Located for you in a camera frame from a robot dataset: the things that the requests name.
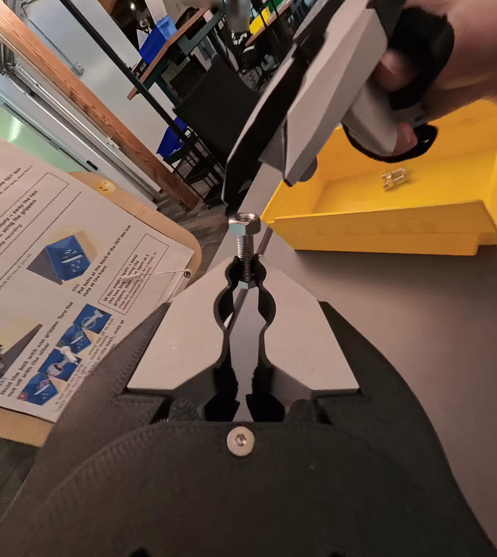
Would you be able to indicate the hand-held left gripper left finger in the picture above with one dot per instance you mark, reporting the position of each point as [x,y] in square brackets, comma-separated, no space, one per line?
[174,348]

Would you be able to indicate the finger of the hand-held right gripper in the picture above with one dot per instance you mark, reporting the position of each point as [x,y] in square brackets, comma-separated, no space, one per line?
[266,122]
[331,87]

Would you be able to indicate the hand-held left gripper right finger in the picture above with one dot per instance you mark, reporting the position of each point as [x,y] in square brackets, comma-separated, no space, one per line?
[314,348]

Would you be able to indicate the silver hex bolt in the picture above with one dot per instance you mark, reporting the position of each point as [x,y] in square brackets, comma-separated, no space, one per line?
[245,254]
[394,178]

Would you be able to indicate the silver hex nut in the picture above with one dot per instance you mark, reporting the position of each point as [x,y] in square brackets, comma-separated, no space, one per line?
[244,227]

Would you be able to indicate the yellow plastic bin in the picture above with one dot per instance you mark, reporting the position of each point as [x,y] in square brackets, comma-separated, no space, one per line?
[405,226]

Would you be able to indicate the person's right hand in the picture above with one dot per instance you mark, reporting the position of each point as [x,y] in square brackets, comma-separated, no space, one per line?
[492,52]

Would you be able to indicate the blue plastic bin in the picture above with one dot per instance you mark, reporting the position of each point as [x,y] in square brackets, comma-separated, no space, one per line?
[171,139]
[157,39]

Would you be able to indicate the wooden desk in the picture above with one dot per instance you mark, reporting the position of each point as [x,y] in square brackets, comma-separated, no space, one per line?
[183,43]

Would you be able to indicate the wooden beam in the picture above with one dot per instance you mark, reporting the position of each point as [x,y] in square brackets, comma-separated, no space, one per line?
[100,113]

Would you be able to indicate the yellow smiley sticker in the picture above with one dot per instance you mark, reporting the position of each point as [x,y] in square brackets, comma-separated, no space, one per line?
[106,187]

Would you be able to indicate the printed instruction sheet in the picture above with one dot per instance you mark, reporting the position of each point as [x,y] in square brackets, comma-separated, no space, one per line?
[57,217]

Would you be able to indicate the black pole stand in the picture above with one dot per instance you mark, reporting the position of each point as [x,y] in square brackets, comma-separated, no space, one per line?
[105,43]

